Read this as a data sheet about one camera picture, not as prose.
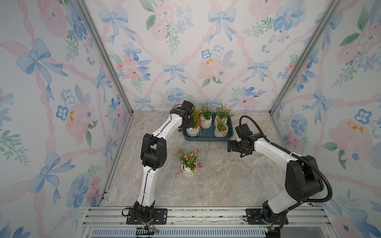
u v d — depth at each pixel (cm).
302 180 45
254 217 74
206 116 105
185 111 74
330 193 41
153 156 58
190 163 77
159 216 75
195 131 97
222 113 103
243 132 73
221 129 94
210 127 110
